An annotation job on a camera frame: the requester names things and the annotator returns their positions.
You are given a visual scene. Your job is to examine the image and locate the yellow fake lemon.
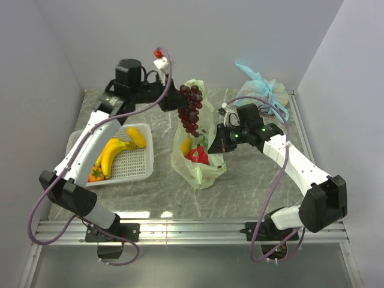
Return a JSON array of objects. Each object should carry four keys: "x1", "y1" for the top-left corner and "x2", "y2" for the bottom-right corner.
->
[{"x1": 127, "y1": 127, "x2": 146, "y2": 148}]

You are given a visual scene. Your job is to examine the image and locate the pink fake dragon fruit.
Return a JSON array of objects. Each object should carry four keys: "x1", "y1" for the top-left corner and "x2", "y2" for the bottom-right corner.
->
[{"x1": 187, "y1": 145, "x2": 209, "y2": 165}]

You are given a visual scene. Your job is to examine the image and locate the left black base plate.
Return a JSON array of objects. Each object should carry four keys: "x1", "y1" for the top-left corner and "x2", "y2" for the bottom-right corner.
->
[{"x1": 85, "y1": 223, "x2": 140, "y2": 242}]

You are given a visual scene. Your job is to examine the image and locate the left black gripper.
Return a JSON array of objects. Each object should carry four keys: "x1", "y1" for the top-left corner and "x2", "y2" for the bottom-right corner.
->
[{"x1": 131, "y1": 73, "x2": 190, "y2": 112}]

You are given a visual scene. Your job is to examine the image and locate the yellow fake mango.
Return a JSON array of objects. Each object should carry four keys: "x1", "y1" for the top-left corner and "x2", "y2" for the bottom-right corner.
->
[{"x1": 180, "y1": 137, "x2": 192, "y2": 158}]

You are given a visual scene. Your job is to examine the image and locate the light green plastic bag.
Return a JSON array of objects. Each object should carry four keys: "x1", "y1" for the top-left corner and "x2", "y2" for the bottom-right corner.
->
[{"x1": 170, "y1": 79, "x2": 227, "y2": 190}]

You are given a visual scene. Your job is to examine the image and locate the orange fake persimmon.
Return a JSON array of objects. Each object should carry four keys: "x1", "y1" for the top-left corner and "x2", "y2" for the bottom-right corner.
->
[{"x1": 88, "y1": 166, "x2": 105, "y2": 182}]

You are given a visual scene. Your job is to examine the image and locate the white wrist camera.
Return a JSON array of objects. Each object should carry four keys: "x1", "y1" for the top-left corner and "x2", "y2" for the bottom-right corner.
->
[
  {"x1": 154, "y1": 48, "x2": 169, "y2": 76},
  {"x1": 218, "y1": 103, "x2": 239, "y2": 126}
]

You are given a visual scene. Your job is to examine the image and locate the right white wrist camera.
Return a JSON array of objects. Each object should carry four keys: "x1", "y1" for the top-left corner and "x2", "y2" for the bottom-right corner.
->
[{"x1": 218, "y1": 103, "x2": 239, "y2": 126}]

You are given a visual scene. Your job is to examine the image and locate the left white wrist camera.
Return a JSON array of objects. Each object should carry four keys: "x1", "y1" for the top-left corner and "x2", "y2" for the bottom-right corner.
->
[{"x1": 154, "y1": 48, "x2": 169, "y2": 76}]

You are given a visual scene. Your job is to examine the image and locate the dark purple fake grapes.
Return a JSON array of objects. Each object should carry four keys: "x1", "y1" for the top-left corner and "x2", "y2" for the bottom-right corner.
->
[{"x1": 178, "y1": 85, "x2": 203, "y2": 138}]

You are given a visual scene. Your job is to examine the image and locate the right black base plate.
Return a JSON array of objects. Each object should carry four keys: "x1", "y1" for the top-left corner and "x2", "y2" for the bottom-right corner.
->
[{"x1": 245, "y1": 221, "x2": 300, "y2": 242}]

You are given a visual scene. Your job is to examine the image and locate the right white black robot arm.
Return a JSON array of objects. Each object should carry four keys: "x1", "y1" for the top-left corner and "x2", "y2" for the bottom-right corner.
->
[{"x1": 208, "y1": 103, "x2": 347, "y2": 240}]

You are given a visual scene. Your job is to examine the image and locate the yellow fake banana bunch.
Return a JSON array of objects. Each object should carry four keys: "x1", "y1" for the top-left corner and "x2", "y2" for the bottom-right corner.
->
[{"x1": 94, "y1": 138, "x2": 137, "y2": 179}]

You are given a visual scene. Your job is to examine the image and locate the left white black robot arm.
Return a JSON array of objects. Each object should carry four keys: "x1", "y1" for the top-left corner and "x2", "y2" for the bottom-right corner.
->
[{"x1": 40, "y1": 56, "x2": 188, "y2": 241}]

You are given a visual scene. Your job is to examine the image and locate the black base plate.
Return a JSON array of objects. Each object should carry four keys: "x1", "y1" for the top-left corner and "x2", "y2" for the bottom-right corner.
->
[
  {"x1": 245, "y1": 221, "x2": 300, "y2": 242},
  {"x1": 85, "y1": 223, "x2": 140, "y2": 242}
]

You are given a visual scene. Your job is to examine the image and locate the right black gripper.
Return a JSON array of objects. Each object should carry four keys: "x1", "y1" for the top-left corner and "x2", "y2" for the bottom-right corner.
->
[{"x1": 208, "y1": 123, "x2": 250, "y2": 154}]

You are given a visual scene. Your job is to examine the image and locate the purple cable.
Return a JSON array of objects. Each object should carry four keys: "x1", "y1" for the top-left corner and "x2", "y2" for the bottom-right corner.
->
[
  {"x1": 28, "y1": 45, "x2": 173, "y2": 266},
  {"x1": 223, "y1": 95, "x2": 305, "y2": 262}
]

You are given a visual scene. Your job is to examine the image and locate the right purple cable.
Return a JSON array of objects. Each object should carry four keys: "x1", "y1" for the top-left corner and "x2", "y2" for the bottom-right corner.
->
[{"x1": 223, "y1": 95, "x2": 305, "y2": 262}]

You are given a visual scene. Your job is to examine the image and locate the tied blue plastic bag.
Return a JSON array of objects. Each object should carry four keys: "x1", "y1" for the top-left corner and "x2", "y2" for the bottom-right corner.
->
[{"x1": 234, "y1": 62, "x2": 289, "y2": 122}]

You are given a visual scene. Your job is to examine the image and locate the aluminium mounting rail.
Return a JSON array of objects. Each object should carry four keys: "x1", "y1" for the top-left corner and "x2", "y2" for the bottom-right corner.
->
[{"x1": 35, "y1": 218, "x2": 349, "y2": 246}]

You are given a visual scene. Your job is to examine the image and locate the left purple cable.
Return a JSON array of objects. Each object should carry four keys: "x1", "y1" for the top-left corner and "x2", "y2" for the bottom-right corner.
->
[{"x1": 28, "y1": 45, "x2": 173, "y2": 266}]

